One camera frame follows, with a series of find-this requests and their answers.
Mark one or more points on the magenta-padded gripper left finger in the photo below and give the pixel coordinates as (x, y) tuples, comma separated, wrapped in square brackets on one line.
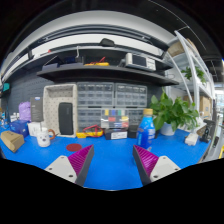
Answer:
[(63, 166)]

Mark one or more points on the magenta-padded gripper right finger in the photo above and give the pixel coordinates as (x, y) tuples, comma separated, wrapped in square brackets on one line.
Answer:
[(160, 168)]

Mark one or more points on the blue drink bottle gold cap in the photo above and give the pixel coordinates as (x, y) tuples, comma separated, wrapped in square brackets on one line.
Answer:
[(145, 131)]

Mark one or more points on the flat round red coaster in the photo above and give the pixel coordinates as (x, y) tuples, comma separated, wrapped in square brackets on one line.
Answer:
[(74, 147)]

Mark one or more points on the yellow multimeter red leads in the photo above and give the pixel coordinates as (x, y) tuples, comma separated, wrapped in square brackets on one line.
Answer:
[(89, 132)]

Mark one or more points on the small white charger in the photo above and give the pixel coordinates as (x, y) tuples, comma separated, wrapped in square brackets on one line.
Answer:
[(191, 139)]

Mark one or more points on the flat black case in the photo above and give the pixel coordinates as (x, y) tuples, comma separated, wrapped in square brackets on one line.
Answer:
[(132, 131)]

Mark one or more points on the small white box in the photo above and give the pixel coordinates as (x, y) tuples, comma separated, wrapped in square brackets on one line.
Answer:
[(34, 128)]

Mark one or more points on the black rectangular case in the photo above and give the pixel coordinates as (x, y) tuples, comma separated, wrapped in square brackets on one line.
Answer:
[(65, 118)]

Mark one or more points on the grey small-parts drawer cabinet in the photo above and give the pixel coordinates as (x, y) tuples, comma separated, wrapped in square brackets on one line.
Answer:
[(135, 116), (131, 95), (88, 118), (95, 94)]

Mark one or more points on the black box white label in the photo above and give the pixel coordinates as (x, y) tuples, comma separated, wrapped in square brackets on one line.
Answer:
[(116, 134)]

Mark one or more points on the green potted plant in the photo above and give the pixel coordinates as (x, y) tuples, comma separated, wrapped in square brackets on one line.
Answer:
[(173, 113)]

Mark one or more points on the brown cardboard box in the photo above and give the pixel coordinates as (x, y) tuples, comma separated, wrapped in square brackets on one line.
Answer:
[(12, 140)]

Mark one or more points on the blue carton box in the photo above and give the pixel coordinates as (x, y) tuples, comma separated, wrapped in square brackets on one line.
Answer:
[(19, 128)]

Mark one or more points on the white dotted storage bin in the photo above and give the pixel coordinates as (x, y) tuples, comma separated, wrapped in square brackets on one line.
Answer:
[(51, 106)]

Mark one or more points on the dark grey upright box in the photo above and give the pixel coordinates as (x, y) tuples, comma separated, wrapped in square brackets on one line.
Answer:
[(36, 109)]

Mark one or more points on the clear organiser coloured parts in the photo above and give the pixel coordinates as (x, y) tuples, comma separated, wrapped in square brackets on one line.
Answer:
[(115, 118)]

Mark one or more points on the purple plastic bag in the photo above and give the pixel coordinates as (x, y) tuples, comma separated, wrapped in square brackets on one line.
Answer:
[(24, 111)]

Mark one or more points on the white metal shelf unit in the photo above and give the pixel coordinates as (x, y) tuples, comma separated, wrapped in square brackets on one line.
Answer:
[(193, 66)]

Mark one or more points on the white grey oscilloscope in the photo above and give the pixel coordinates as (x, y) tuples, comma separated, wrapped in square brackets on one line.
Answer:
[(140, 62)]

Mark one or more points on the yellow meter red leads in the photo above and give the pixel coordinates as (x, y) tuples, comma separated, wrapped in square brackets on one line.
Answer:
[(96, 63)]

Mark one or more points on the black wall shelf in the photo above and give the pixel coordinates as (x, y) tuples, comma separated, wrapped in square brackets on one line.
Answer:
[(106, 74)]

